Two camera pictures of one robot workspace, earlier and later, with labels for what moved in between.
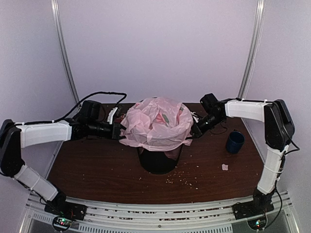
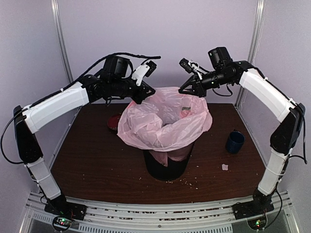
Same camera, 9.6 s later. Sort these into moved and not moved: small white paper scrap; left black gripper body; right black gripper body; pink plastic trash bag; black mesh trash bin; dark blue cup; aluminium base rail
Moved: black mesh trash bin; right black gripper body; pink plastic trash bag; left black gripper body
Not moved: dark blue cup; aluminium base rail; small white paper scrap
